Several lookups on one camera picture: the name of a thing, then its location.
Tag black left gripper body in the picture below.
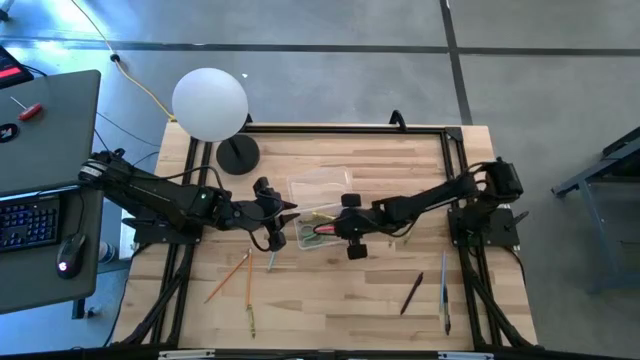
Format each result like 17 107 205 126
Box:
219 177 287 251

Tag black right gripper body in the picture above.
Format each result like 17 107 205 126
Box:
332 193 389 261

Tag clear plastic supply box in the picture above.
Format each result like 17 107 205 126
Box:
293 202 352 251

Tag clear plastic container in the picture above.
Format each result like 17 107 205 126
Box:
286 166 354 210

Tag orange pencil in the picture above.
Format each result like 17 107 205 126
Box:
244 247 254 309
203 252 251 305

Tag dark red pen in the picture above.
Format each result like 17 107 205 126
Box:
399 271 425 317

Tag blue clear pen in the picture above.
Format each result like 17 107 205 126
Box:
438 250 448 314

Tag white globe lamp black stand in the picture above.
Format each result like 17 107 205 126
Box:
171 67 261 176

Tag white cup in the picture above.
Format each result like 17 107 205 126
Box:
97 241 119 265

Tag black computer mouse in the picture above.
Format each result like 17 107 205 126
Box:
55 232 87 280

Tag grey closed laptop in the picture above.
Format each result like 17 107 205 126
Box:
0 69 102 197

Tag black backlit keyboard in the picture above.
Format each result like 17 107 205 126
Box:
0 193 64 254

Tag grey desk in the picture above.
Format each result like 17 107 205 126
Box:
0 184 105 316

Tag blue-grey metal cart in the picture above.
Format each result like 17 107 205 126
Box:
549 124 640 296

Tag black device red screen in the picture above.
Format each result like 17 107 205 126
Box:
0 44 35 91

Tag black aluminium table frame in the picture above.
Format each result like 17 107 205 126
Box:
112 122 540 351

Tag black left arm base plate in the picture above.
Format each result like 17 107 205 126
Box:
121 215 204 246

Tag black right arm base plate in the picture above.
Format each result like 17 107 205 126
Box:
447 207 522 249

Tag yellow cable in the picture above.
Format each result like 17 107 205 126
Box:
69 0 177 124

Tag red-handled screwdriver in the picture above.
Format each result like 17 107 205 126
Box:
9 95 44 123

